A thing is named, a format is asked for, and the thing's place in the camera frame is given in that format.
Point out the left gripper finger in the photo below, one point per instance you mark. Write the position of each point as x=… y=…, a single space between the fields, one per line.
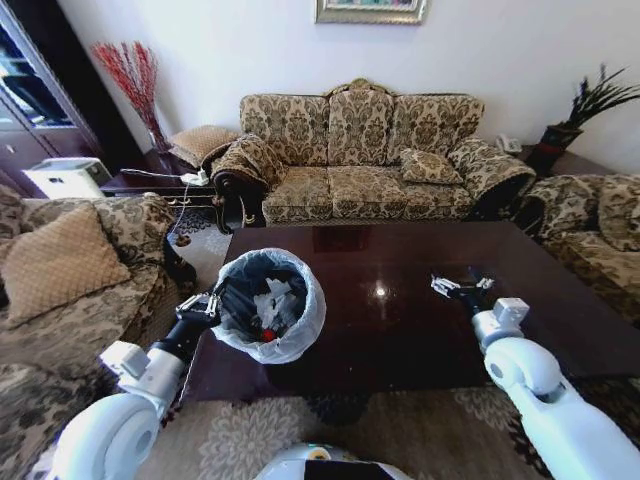
x=214 y=312
x=192 y=304

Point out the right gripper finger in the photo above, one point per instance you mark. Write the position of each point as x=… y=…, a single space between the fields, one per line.
x=442 y=285
x=481 y=281

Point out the trash bin with white liner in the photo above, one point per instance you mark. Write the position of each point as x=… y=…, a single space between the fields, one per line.
x=310 y=320

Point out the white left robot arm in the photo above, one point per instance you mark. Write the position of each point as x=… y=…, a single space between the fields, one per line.
x=110 y=440

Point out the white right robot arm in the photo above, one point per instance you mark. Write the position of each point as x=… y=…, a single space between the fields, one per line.
x=525 y=370

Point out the small red trash item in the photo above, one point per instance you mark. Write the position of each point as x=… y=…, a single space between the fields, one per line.
x=269 y=334

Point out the white crumpled paper trash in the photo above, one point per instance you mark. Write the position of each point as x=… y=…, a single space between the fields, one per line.
x=276 y=300

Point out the patterned armchair with tan pillow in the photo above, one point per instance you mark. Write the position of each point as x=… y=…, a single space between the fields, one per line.
x=125 y=235

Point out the patterned square sofa cushion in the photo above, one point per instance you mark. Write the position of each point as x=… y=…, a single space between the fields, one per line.
x=430 y=165

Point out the beige patterned rug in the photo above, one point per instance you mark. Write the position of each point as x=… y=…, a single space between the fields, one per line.
x=240 y=440

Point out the dark side table gold trim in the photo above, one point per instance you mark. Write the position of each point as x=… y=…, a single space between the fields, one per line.
x=150 y=186

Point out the white power strip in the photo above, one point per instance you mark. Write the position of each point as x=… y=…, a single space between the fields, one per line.
x=195 y=176

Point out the large tan quilted pillow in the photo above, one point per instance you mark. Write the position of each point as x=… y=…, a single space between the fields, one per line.
x=60 y=260

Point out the patterned three-seat sofa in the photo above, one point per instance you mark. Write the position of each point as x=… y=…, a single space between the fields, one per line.
x=365 y=170

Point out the white desk telephone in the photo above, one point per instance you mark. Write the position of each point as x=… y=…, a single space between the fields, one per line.
x=510 y=143

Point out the dark wooden corner table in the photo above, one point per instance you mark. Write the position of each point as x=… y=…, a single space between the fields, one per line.
x=580 y=162

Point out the dark plant pot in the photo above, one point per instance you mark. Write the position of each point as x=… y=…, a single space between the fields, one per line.
x=557 y=145

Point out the small tan quilted pillow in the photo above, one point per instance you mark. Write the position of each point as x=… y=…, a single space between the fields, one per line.
x=202 y=142

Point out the clear glass vase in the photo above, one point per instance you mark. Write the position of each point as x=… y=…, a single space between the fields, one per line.
x=160 y=139

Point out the white robot front shell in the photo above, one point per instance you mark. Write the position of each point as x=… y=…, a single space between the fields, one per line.
x=290 y=465

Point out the white air purifier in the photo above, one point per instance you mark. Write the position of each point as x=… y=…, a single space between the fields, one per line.
x=67 y=176

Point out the dark green spiky plant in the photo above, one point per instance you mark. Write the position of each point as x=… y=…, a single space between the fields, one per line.
x=595 y=97

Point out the red dried branches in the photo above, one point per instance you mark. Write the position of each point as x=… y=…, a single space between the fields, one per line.
x=131 y=75

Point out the dark wooden cabinet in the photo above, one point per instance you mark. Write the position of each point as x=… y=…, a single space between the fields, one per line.
x=40 y=90

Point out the silver framed picture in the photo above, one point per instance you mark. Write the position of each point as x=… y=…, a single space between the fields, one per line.
x=371 y=11

